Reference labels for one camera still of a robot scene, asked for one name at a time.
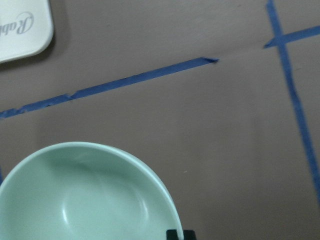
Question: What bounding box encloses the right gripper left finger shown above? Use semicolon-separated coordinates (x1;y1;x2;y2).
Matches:
166;229;177;240

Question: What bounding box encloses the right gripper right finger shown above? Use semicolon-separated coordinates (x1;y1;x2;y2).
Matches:
183;229;196;240

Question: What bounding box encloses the green ceramic bowl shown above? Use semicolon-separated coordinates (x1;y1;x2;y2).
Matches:
0;142;184;240

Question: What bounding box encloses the beige serving tray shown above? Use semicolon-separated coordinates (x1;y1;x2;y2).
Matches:
0;0;54;63

